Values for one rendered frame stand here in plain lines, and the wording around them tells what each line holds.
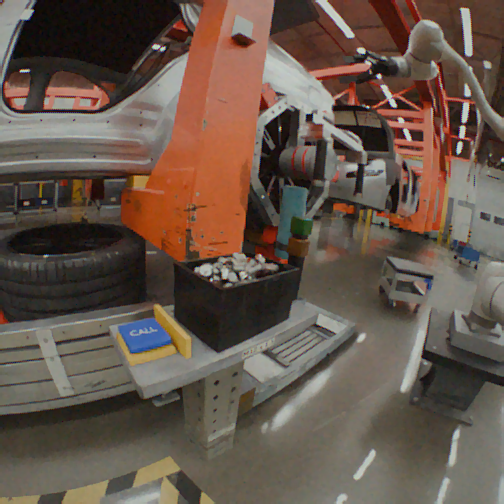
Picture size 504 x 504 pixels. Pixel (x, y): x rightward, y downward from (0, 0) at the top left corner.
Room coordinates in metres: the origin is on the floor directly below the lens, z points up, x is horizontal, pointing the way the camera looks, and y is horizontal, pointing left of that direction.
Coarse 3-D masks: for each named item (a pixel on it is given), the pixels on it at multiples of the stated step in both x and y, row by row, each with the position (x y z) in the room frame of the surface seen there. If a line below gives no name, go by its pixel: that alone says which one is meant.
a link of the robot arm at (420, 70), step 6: (408, 54) 0.67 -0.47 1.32; (408, 60) 0.69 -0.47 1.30; (414, 60) 0.66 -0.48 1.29; (420, 60) 0.64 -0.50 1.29; (414, 66) 0.68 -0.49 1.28; (420, 66) 0.66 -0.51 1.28; (426, 66) 0.65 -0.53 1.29; (432, 66) 0.67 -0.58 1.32; (414, 72) 0.70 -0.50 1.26; (420, 72) 0.69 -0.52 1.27; (426, 72) 0.68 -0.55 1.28; (432, 72) 0.68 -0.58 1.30; (414, 78) 0.73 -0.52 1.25; (420, 78) 0.72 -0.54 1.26; (426, 78) 0.71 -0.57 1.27
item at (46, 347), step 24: (96, 312) 0.44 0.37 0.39; (120, 312) 0.47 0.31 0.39; (144, 312) 0.51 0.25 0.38; (168, 312) 0.56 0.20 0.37; (0, 336) 0.22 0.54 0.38; (24, 336) 0.27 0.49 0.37; (48, 336) 0.31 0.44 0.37; (72, 336) 0.36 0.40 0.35; (96, 336) 0.42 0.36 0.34; (0, 360) 0.20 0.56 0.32; (24, 360) 0.26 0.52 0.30; (48, 360) 0.30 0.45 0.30; (72, 360) 0.35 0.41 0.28
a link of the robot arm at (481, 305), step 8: (488, 264) 0.61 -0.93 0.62; (496, 264) 0.56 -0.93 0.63; (488, 272) 0.58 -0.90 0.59; (496, 272) 0.54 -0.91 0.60; (480, 280) 0.62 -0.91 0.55; (488, 280) 0.56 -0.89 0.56; (496, 280) 0.52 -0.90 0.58; (480, 288) 0.60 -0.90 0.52; (488, 288) 0.54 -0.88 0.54; (480, 296) 0.58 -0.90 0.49; (488, 296) 0.53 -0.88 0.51; (480, 304) 0.56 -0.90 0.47; (488, 304) 0.51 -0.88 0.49; (480, 312) 0.55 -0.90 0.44; (488, 312) 0.51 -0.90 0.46
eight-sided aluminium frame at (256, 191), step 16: (288, 96) 0.94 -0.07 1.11; (272, 112) 0.90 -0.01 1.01; (304, 112) 1.02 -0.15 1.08; (256, 144) 0.84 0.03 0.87; (256, 160) 0.85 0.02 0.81; (256, 176) 0.85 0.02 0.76; (256, 192) 0.86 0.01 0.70; (320, 192) 1.19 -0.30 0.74; (256, 208) 0.93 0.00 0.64; (272, 208) 0.93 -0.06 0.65; (272, 224) 0.94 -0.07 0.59
